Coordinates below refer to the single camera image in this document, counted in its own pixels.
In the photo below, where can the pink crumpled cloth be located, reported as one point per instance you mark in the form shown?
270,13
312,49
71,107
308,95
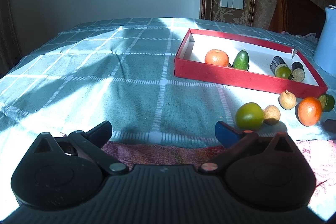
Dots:
302,35

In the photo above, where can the white wall switch panel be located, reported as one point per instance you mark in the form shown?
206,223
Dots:
232,1

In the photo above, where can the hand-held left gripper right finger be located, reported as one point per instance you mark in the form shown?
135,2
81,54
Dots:
225,134

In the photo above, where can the tan longan with stem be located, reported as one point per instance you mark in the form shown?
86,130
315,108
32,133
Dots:
287,100

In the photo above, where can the orange mandarin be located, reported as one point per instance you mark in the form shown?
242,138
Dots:
216,58
309,111

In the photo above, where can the dark wooden chair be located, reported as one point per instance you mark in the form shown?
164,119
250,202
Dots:
294,8

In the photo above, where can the green cucumber piece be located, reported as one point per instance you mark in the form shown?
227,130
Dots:
327,102
241,59

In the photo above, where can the dark eggplant piece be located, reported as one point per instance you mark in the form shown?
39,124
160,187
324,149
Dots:
276,62
298,72

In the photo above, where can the light green tomato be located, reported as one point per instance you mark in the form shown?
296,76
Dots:
249,116

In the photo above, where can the teal checked tablecloth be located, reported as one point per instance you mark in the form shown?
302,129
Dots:
92,77

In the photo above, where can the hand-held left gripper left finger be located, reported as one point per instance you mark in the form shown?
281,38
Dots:
101,132

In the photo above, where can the shallow red cardboard box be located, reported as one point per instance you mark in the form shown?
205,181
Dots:
199,69

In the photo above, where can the pink patterned towel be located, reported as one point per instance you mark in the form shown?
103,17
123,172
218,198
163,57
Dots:
157,153

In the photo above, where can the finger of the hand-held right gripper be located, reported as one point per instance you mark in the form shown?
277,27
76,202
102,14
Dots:
331,124

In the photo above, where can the dark green tomato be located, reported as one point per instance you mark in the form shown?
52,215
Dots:
283,72

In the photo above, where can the light blue electric kettle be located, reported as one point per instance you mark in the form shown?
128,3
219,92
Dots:
326,40

